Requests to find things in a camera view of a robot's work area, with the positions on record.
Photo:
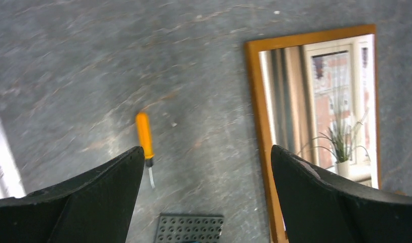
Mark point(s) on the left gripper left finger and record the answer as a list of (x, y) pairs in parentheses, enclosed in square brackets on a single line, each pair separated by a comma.
[(94, 206)]

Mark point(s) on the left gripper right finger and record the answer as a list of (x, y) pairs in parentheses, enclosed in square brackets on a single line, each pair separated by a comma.
[(320, 206)]

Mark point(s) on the wooden picture frame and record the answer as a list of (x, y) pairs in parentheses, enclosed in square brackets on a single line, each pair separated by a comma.
[(253, 48)]

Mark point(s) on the yellow handle screwdriver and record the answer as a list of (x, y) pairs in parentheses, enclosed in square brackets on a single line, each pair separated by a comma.
[(146, 142)]

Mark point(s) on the framed window plant photo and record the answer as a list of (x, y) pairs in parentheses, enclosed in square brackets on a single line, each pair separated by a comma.
[(321, 104)]

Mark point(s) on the grey building baseplate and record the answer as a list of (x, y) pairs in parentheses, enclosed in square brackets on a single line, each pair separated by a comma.
[(189, 228)]

